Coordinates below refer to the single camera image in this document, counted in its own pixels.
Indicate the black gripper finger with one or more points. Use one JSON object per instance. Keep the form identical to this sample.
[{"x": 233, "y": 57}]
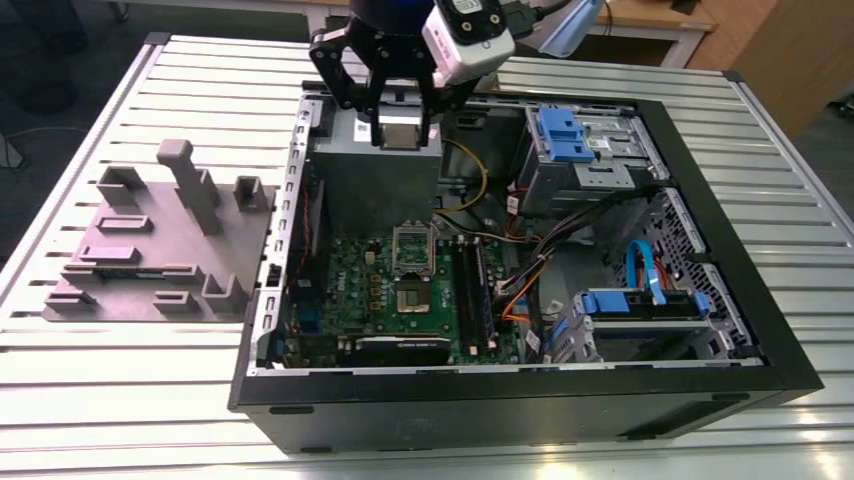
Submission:
[
  {"x": 334, "y": 75},
  {"x": 448, "y": 97}
]

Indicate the silver CPU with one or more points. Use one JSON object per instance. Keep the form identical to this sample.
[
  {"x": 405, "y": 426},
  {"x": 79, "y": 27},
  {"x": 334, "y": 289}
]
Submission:
[{"x": 401, "y": 136}]

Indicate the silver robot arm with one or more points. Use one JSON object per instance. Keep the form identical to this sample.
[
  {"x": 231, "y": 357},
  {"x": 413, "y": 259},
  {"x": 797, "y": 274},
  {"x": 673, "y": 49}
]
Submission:
[{"x": 568, "y": 30}]

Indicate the CPU socket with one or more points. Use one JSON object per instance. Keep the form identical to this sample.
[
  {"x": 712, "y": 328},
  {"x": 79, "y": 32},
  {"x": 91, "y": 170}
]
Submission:
[{"x": 414, "y": 299}]

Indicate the blue plastic drive latch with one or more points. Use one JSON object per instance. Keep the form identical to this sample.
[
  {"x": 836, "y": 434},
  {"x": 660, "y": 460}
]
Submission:
[{"x": 564, "y": 137}]

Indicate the grey power supply unit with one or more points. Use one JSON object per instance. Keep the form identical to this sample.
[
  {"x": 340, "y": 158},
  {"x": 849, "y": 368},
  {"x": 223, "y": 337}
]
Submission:
[{"x": 374, "y": 190}]

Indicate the silver metal drive cage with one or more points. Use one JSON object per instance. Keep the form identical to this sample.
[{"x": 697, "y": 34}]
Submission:
[{"x": 601, "y": 180}]

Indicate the metal locking lever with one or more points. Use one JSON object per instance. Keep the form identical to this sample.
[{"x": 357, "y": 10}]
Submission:
[{"x": 437, "y": 250}]

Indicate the grey parts rack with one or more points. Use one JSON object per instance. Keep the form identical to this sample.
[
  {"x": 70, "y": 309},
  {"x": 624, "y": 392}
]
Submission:
[{"x": 234, "y": 250}]

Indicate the black RAM slot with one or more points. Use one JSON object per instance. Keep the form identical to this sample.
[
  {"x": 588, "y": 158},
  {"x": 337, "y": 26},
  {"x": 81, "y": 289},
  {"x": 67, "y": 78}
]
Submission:
[
  {"x": 485, "y": 295},
  {"x": 464, "y": 292}
]

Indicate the green motherboard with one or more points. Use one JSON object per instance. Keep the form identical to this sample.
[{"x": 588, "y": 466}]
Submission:
[{"x": 428, "y": 327}]

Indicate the hard disk in blue carrier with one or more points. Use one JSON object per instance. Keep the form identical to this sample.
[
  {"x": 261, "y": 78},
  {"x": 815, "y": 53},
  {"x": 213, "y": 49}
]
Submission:
[{"x": 610, "y": 303}]

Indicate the green RAM stick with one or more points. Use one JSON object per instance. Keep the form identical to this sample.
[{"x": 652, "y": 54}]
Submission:
[{"x": 130, "y": 274}]

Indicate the black graphics card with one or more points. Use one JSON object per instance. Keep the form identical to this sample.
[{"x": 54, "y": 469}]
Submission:
[{"x": 401, "y": 352}]

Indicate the wooden cabinet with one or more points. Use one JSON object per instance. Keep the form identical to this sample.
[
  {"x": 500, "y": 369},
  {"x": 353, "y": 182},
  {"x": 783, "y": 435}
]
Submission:
[{"x": 788, "y": 60}]

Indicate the silver metal disk bay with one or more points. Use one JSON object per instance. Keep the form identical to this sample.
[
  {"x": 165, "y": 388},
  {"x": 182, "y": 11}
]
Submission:
[{"x": 581, "y": 345}]

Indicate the black PC case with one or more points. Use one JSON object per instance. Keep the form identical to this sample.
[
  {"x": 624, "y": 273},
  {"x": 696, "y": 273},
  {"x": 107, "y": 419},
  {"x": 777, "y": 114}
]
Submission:
[{"x": 468, "y": 415}]

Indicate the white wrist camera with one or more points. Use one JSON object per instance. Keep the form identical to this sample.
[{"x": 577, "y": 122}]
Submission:
[{"x": 468, "y": 50}]

